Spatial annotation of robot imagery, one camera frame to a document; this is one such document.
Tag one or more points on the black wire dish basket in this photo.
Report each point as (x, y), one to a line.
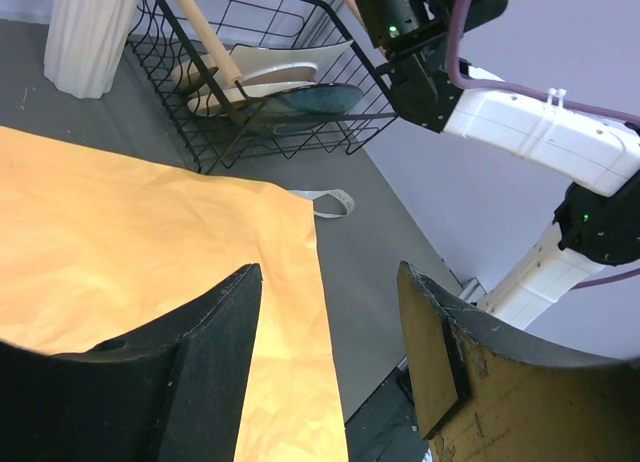
(162, 38)

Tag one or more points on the white ribbed ceramic vase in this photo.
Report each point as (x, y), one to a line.
(84, 45)

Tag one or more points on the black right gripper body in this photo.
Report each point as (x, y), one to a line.
(434, 28)

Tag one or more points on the teal round plate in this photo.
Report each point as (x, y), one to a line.
(292, 111)

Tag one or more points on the orange wrapping paper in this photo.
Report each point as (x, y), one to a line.
(95, 244)

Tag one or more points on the white printed ribbon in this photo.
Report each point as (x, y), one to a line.
(328, 204)

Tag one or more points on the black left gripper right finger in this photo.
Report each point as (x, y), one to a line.
(486, 391)

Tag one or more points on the beige round plate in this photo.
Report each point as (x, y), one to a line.
(258, 84)

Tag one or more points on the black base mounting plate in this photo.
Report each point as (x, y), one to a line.
(384, 427)

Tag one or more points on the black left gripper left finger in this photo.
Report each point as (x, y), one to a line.
(172, 389)

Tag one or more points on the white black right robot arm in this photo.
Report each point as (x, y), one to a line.
(432, 86)

